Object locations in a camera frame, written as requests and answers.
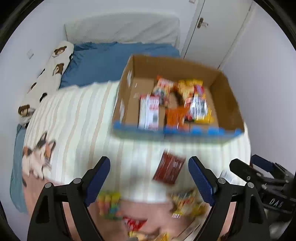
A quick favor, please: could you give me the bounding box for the yellow cartoon snack bag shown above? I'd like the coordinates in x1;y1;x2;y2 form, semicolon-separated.
168;188;207;218

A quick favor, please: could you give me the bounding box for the dark red snack packet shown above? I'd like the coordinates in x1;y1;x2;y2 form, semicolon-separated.
152;151;186;185

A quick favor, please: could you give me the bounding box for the colourful candy ball bag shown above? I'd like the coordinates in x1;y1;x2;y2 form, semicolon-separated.
97;191;122;220

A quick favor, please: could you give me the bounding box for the small red snack packet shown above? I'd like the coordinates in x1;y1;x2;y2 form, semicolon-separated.
122;216;147;231

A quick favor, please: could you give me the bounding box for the white grey barcode snack packet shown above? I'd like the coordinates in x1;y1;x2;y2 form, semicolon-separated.
220;169;236;184

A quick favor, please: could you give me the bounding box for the yellow noodle snack bag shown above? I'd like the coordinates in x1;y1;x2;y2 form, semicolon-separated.
177;79;214;125

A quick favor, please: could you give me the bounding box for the egg yolk pastry packet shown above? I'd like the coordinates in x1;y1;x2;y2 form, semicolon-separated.
128;232;169;241

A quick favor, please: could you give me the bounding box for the cardboard milk box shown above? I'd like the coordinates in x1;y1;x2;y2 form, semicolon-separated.
111;54;246;142

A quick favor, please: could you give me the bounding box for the white red boxed snack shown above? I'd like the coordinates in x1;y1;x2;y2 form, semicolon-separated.
138;94;159;131

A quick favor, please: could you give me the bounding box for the panda orange snack packet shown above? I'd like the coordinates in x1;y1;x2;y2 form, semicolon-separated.
152;75;175;107

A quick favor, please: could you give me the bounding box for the white door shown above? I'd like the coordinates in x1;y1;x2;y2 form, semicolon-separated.
181;0;252;68

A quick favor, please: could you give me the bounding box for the white bear long pillow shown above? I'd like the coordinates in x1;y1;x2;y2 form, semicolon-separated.
18;41;74;126

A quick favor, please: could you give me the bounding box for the blue bed sheet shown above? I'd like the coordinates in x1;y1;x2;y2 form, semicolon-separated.
10;42;180;213

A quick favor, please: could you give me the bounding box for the grey white pillow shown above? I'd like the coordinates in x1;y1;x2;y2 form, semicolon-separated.
65;12;180;48

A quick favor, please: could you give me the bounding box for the metal door handle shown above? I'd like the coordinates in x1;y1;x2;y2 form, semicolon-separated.
197;18;209;29

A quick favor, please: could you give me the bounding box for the wall light switch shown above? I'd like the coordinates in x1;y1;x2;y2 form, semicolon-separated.
27;49;34;60

